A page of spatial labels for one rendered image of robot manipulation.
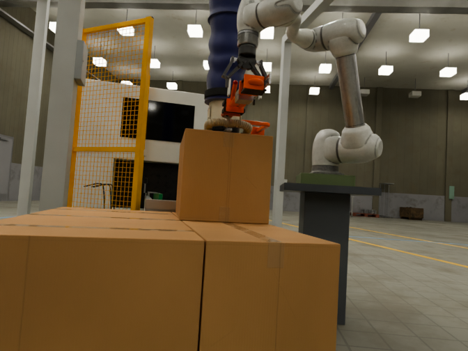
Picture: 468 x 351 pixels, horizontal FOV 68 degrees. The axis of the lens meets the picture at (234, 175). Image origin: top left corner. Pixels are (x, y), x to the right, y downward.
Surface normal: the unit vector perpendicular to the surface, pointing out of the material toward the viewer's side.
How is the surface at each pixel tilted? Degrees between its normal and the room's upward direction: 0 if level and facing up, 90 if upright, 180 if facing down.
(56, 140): 90
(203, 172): 90
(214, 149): 90
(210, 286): 90
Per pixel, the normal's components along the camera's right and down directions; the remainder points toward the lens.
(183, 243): 0.25, -0.04
